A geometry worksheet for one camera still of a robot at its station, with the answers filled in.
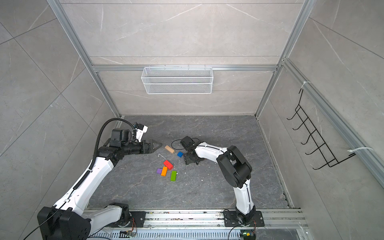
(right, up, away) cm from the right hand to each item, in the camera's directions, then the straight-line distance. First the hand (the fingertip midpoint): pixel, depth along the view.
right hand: (192, 158), depth 96 cm
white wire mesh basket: (-11, +52, +4) cm, 54 cm away
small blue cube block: (-8, +2, +1) cm, 9 cm away
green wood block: (-11, -9, -8) cm, 17 cm away
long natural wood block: (-16, +6, +2) cm, 17 cm away
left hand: (-19, +12, -20) cm, 30 cm away
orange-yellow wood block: (-17, -7, -7) cm, 20 cm away
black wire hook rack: (+56, +7, -38) cm, 68 cm away
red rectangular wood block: (-15, -3, -5) cm, 16 cm away
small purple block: (-21, -7, -6) cm, 22 cm away
